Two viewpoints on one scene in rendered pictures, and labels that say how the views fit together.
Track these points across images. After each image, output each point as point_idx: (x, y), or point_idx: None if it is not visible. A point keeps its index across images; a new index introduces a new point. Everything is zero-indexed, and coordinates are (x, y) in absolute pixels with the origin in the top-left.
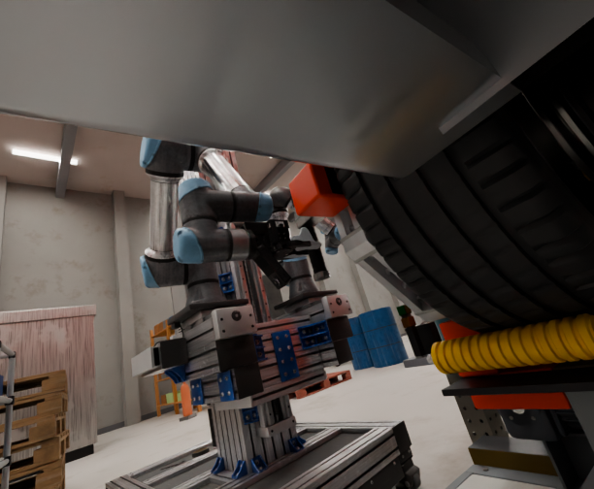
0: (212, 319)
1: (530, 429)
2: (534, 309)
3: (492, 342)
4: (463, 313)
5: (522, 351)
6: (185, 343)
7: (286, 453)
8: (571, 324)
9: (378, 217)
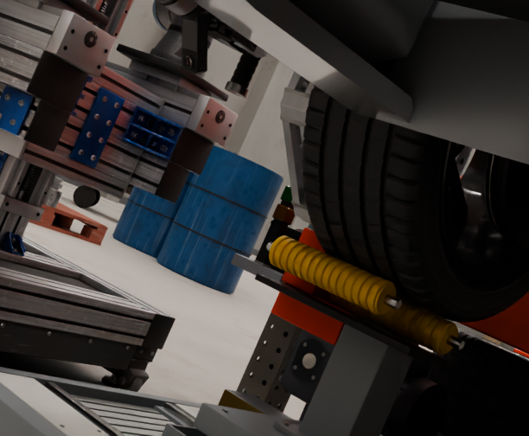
0: (58, 20)
1: (302, 385)
2: (366, 256)
3: (324, 261)
4: (322, 226)
5: (335, 278)
6: None
7: None
8: (376, 281)
9: (324, 109)
